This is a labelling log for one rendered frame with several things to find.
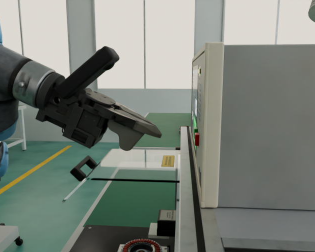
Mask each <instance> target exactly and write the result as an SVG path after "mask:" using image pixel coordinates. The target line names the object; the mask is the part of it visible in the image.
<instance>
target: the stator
mask: <svg viewBox="0 0 315 252"><path fill-rule="evenodd" d="M120 252H163V250H162V247H161V246H160V245H159V244H158V243H157V242H155V241H153V240H150V239H135V240H132V241H129V242H127V243H126V244H125V245H124V246H123V247H122V248H121V250H120Z"/></svg>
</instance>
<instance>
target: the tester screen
mask: <svg viewBox="0 0 315 252"><path fill-rule="evenodd" d="M197 91H198V69H196V70H192V112H193V119H192V116H191V119H192V124H193V127H194V118H195V121H196V123H197V117H196V114H195V111H194V102H195V98H196V100H197Z"/></svg>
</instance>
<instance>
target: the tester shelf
mask: <svg viewBox="0 0 315 252"><path fill-rule="evenodd" d="M178 252H315V210H298V209H271V208H243V207H216V208H213V207H204V208H203V207H201V205H200V198H199V191H198V183H197V176H196V169H195V162H194V155H193V147H192V140H191V127H190V126H181V127H180V183H179V237H178Z"/></svg>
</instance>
